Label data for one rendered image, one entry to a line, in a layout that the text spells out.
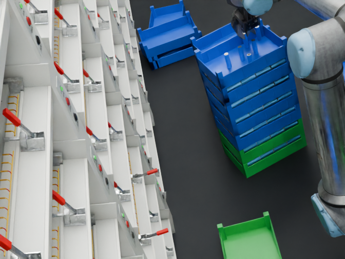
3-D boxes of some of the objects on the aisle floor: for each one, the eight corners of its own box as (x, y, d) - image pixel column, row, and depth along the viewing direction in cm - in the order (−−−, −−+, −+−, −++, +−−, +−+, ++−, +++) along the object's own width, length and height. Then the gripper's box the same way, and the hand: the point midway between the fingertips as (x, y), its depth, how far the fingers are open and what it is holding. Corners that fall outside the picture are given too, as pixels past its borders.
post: (200, 370, 211) (-59, -170, 102) (206, 396, 204) (-68, -154, 95) (143, 386, 213) (-175, -130, 104) (146, 413, 205) (-193, -111, 96)
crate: (282, 122, 290) (279, 108, 285) (307, 145, 274) (304, 131, 269) (224, 152, 285) (220, 140, 280) (247, 178, 270) (243, 165, 265)
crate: (221, 237, 250) (216, 224, 245) (271, 224, 248) (268, 210, 243) (234, 302, 227) (229, 289, 222) (290, 288, 225) (286, 274, 220)
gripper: (238, 13, 230) (242, 53, 248) (262, 1, 232) (264, 41, 249) (226, -1, 235) (230, 39, 253) (249, -13, 237) (252, 28, 254)
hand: (243, 34), depth 251 cm, fingers closed, pressing on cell
